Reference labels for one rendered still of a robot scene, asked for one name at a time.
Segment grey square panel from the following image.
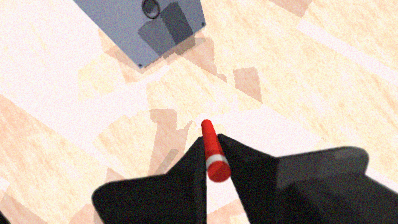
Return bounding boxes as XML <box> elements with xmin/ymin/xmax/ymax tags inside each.
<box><xmin>73</xmin><ymin>0</ymin><xmax>207</xmax><ymax>69</ymax></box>

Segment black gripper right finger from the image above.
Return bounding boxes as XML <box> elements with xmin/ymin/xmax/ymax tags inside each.
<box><xmin>217</xmin><ymin>133</ymin><xmax>370</xmax><ymax>224</ymax></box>

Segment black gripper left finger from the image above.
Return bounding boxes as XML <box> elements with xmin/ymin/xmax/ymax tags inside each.
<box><xmin>91</xmin><ymin>136</ymin><xmax>207</xmax><ymax>224</ymax></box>

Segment red peg with white band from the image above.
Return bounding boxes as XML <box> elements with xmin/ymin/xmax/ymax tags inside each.
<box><xmin>201</xmin><ymin>119</ymin><xmax>231</xmax><ymax>183</ymax></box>

